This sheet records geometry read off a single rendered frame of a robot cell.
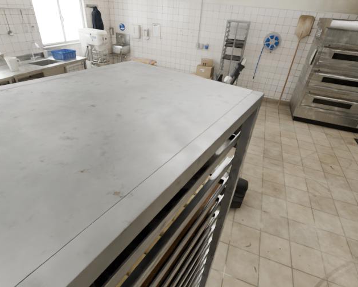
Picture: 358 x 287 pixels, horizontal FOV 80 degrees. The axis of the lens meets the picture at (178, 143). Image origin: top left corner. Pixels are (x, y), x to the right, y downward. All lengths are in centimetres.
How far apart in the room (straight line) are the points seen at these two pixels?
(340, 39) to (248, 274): 427
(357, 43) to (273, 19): 180
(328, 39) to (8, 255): 511
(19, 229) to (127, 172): 12
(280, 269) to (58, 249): 236
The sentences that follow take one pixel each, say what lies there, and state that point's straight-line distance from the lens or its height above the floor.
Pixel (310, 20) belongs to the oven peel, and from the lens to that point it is 603.
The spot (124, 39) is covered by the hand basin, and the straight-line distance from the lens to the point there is 719.
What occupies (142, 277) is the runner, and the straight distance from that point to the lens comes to 44.
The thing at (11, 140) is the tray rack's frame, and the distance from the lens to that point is 39.
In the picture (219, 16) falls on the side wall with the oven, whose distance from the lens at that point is 611.
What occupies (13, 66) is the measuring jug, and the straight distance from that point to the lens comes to 463.
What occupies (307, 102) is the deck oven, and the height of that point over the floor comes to 48.
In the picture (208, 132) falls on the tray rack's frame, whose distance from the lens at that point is 37.
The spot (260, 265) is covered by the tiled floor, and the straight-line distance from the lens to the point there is 244.
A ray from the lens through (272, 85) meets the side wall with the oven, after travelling 622.
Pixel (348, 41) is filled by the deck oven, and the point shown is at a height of 168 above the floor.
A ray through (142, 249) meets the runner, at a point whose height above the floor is 168.
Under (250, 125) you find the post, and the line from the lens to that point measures 63.
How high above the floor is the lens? 200
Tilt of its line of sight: 33 degrees down
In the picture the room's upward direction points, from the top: 5 degrees clockwise
